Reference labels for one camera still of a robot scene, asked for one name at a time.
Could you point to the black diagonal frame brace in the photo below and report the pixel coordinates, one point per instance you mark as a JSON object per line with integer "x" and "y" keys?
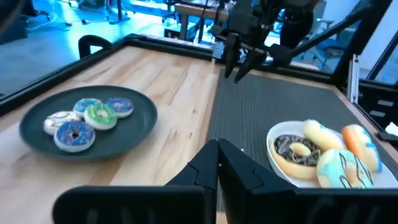
{"x": 326, "y": 31}

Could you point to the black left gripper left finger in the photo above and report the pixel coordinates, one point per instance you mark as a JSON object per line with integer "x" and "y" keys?
{"x": 196, "y": 193}

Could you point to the small light blue sprinkled donut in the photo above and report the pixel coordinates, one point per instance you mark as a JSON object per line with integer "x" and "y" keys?
{"x": 82, "y": 104}

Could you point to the white plate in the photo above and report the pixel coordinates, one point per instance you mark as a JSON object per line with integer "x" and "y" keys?
{"x": 273, "y": 133}

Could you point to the black table frame rail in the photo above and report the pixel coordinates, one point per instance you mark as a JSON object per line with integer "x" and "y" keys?
{"x": 62, "y": 73}

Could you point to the white paper piece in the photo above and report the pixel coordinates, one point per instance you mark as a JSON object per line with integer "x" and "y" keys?
{"x": 392, "y": 128}

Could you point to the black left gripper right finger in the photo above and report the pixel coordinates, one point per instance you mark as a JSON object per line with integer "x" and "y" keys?
{"x": 245, "y": 193}

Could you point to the silver aluminium bracket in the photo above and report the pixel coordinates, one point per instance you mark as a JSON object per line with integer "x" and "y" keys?
{"x": 353, "y": 77}

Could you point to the large light blue drizzled donut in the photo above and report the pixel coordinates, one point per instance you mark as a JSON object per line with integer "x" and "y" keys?
{"x": 332, "y": 168}

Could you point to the dark grey round plate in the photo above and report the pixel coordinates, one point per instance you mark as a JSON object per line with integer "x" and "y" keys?
{"x": 133, "y": 124}

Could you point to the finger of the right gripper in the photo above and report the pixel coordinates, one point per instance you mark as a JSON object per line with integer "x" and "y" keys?
{"x": 250, "y": 63}
{"x": 230, "y": 56}

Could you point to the grey woven placemat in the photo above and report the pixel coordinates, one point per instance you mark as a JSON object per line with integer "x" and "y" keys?
{"x": 248, "y": 109}

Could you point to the small dark blue sprinkled donut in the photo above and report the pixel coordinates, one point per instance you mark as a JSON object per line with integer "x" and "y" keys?
{"x": 122, "y": 107}
{"x": 81, "y": 140}

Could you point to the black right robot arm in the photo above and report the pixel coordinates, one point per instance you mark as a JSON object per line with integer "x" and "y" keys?
{"x": 295, "y": 25}

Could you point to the large orange blue-iced donut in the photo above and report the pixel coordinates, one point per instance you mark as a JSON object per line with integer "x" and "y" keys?
{"x": 357, "y": 143}

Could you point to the large chocolate iced donut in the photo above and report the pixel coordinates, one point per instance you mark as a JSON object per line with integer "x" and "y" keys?
{"x": 286, "y": 149}

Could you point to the black frame post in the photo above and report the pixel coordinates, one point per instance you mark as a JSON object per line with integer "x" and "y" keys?
{"x": 357, "y": 40}

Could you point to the small green iced donut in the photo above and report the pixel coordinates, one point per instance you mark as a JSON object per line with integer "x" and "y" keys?
{"x": 105, "y": 119}

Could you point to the black curved chair back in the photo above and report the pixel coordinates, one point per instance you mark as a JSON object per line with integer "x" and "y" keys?
{"x": 93, "y": 40}

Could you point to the small white chocolate-drizzled donut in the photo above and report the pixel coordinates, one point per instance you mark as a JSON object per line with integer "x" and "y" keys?
{"x": 54, "y": 119}

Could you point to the wooden background desk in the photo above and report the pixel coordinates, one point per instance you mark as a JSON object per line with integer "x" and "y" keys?
{"x": 192, "y": 11}

